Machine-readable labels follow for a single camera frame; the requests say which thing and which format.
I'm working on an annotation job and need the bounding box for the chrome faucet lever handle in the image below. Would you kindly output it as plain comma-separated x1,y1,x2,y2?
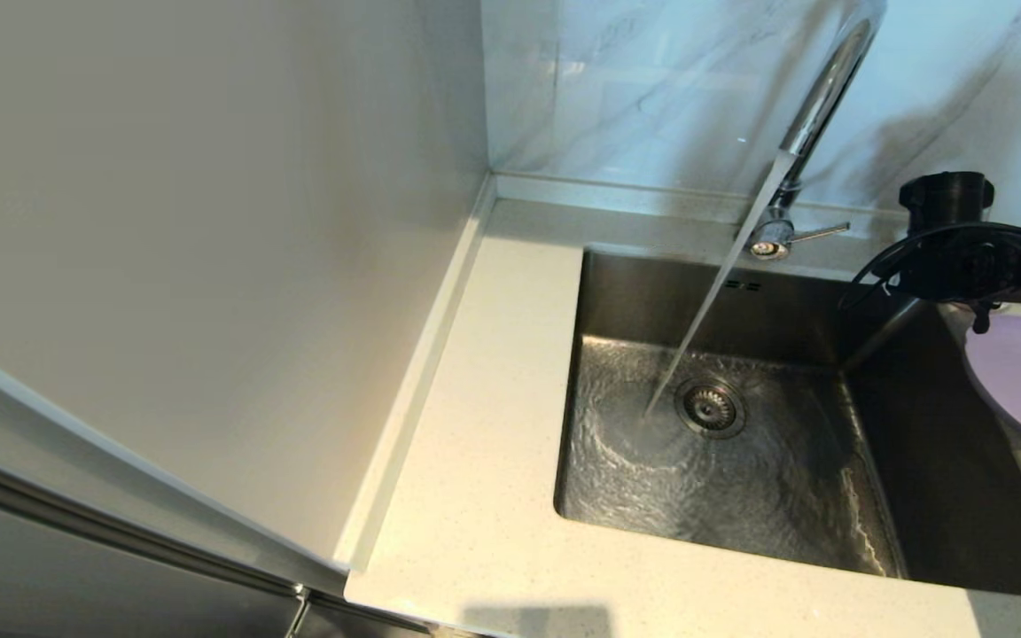
788,222,852,245

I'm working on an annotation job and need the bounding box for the stainless steel sink basin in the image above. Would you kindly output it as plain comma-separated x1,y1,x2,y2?
553,246,1021,596

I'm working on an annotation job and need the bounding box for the clear running water stream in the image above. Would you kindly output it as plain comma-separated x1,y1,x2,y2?
643,152,795,417

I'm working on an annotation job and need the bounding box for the round metal drain strainer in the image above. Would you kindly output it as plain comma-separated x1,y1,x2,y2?
674,377,748,440

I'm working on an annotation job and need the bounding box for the white tall cabinet side panel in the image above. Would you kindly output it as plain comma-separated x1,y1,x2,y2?
0,0,490,596

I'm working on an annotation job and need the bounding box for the chrome gooseneck faucet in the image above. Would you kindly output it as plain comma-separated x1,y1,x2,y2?
735,0,885,262

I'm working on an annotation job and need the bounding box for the stainless steel appliance door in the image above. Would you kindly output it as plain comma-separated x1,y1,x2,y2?
0,443,440,638

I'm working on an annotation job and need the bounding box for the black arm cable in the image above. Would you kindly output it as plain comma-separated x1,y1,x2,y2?
838,222,1021,312

